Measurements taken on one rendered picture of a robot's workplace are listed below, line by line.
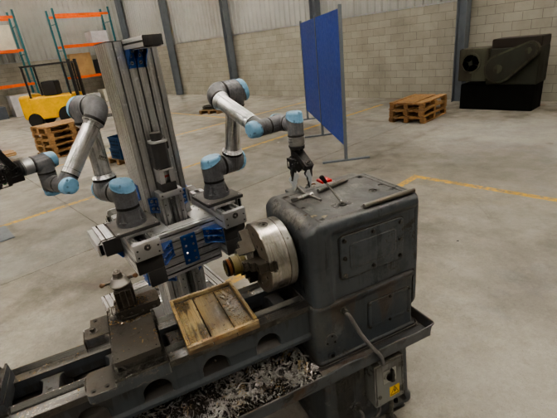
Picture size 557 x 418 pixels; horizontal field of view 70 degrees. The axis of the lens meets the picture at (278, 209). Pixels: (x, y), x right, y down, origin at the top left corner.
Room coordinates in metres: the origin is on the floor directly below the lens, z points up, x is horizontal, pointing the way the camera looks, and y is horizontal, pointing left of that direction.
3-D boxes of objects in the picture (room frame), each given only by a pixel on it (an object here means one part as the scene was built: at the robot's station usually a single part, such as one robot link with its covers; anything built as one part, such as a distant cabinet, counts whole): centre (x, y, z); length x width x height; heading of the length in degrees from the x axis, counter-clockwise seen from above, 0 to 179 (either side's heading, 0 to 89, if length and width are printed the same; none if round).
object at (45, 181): (1.76, 1.01, 1.46); 0.11 x 0.08 x 0.11; 54
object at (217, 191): (2.17, 0.35, 1.21); 0.15 x 0.15 x 0.10
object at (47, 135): (9.96, 5.00, 0.36); 1.26 x 0.86 x 0.73; 142
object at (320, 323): (1.72, -0.29, 0.43); 0.60 x 0.48 x 0.86; 113
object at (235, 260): (1.48, 0.21, 1.08); 0.09 x 0.09 x 0.09; 23
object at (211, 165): (2.18, 0.34, 1.33); 0.13 x 0.12 x 0.14; 127
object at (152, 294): (1.39, 0.64, 0.99); 0.20 x 0.10 x 0.05; 113
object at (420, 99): (9.09, -3.44, 0.22); 1.25 x 0.86 x 0.44; 134
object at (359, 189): (1.72, -0.29, 1.06); 0.59 x 0.48 x 0.39; 113
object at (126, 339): (1.32, 0.64, 0.95); 0.43 x 0.17 x 0.05; 23
